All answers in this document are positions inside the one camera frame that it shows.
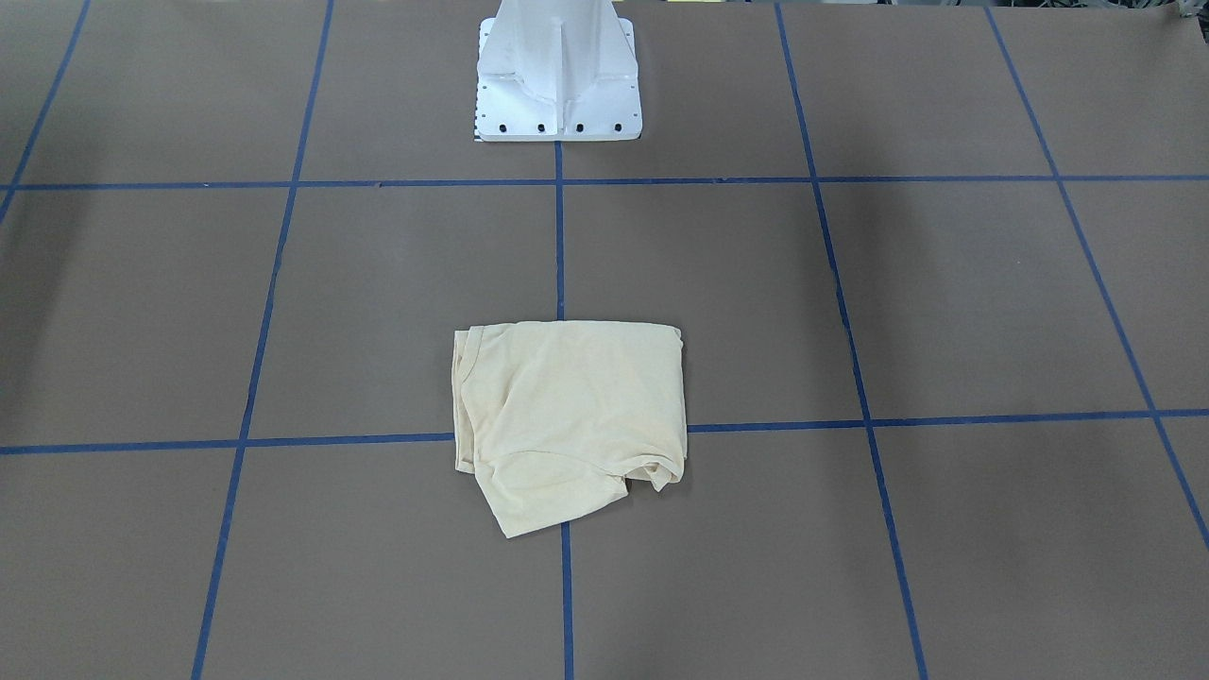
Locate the beige long-sleeve printed shirt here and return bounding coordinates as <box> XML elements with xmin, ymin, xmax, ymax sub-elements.
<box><xmin>451</xmin><ymin>321</ymin><xmax>690</xmax><ymax>538</ymax></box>

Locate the white central mounting column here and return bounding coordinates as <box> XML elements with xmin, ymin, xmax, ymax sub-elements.
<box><xmin>474</xmin><ymin>1</ymin><xmax>643</xmax><ymax>143</ymax></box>

